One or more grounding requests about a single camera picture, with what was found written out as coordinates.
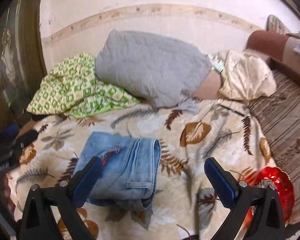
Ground blue denim jeans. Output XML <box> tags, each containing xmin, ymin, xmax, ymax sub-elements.
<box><xmin>74</xmin><ymin>132</ymin><xmax>161</xmax><ymax>211</ymax></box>

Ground person's left hand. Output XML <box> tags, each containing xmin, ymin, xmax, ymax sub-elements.
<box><xmin>0</xmin><ymin>177</ymin><xmax>16</xmax><ymax>213</ymax></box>

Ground red shiny balloon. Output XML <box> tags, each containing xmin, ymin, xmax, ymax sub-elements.
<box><xmin>243</xmin><ymin>166</ymin><xmax>295</xmax><ymax>223</ymax></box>

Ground dark wooden wardrobe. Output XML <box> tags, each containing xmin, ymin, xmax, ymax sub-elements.
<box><xmin>0</xmin><ymin>0</ymin><xmax>47</xmax><ymax>131</ymax></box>

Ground leaf-patterned beige blanket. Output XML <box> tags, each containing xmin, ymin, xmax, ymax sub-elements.
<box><xmin>8</xmin><ymin>100</ymin><xmax>275</xmax><ymax>239</ymax></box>

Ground green patterned pillow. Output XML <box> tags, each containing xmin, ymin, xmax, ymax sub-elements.
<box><xmin>26</xmin><ymin>53</ymin><xmax>139</xmax><ymax>118</ymax></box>

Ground brown striped mattress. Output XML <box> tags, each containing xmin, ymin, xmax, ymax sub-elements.
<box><xmin>249</xmin><ymin>70</ymin><xmax>300</xmax><ymax>224</ymax></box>

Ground pink pillow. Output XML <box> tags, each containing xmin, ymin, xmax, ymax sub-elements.
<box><xmin>192</xmin><ymin>69</ymin><xmax>225</xmax><ymax>100</ymax></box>

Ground cream satin pillow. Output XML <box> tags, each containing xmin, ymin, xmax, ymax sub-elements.
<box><xmin>208</xmin><ymin>50</ymin><xmax>276</xmax><ymax>103</ymax></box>

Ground grey quilted pillow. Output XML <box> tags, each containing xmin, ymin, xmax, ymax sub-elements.
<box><xmin>95</xmin><ymin>29</ymin><xmax>212</xmax><ymax>108</ymax></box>

